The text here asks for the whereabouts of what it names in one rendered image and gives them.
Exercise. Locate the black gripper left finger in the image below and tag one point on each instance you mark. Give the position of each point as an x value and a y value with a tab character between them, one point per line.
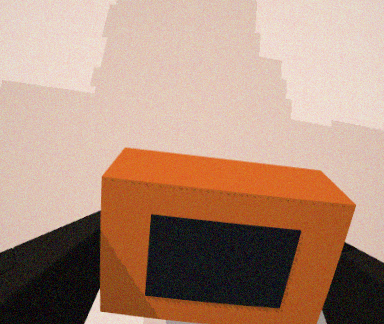
54	278

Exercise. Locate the orange block with black square face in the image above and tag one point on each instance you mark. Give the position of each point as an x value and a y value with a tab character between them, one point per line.
196	239

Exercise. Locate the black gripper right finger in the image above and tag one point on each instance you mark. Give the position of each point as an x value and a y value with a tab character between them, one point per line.
356	294

